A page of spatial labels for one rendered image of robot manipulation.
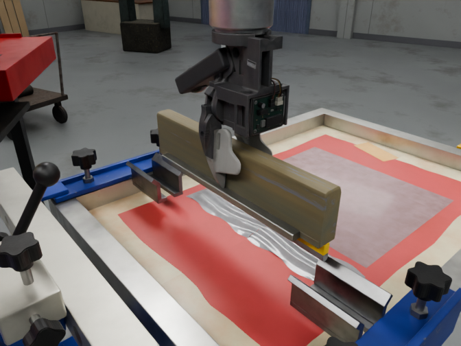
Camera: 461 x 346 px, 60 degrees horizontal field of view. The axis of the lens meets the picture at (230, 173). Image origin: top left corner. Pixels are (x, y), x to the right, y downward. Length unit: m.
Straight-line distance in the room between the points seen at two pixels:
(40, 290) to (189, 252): 0.27
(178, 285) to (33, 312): 0.22
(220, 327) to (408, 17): 8.67
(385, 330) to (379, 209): 0.34
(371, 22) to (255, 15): 8.77
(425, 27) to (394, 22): 0.61
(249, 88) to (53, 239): 0.32
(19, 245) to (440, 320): 0.45
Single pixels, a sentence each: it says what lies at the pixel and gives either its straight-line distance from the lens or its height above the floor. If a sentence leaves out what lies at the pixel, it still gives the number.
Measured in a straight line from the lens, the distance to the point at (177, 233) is 0.69.
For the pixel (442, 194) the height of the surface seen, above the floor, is 0.95.
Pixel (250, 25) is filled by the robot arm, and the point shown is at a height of 1.30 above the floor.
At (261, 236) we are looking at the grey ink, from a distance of 0.67.
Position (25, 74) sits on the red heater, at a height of 1.06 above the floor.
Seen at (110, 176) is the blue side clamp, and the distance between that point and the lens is 0.79.
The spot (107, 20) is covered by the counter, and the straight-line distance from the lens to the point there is 10.11.
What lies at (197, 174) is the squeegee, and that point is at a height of 1.08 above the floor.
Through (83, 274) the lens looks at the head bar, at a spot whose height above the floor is 1.04.
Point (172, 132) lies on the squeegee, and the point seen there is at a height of 1.12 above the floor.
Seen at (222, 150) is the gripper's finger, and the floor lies 1.14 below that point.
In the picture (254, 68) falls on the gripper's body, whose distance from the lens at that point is 0.47.
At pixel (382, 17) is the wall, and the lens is 9.15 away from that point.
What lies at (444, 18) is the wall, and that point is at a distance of 8.89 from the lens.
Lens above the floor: 1.36
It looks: 27 degrees down
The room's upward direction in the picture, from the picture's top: straight up
